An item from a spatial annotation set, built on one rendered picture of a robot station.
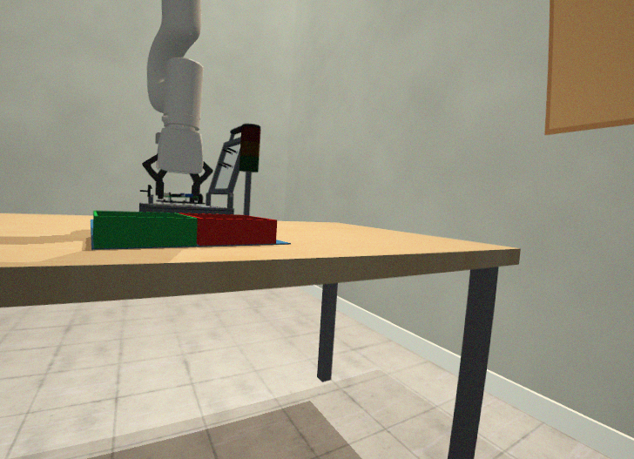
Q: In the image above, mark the green circuit board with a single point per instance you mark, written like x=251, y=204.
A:
x=166, y=194

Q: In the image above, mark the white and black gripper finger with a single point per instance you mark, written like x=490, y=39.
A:
x=156, y=176
x=200, y=180

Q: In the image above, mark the red bin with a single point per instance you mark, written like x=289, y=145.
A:
x=231, y=229

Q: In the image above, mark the green open tray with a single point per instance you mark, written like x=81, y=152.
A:
x=141, y=229

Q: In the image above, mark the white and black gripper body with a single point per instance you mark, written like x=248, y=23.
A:
x=180, y=150

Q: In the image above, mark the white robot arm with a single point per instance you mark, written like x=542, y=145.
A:
x=175, y=88

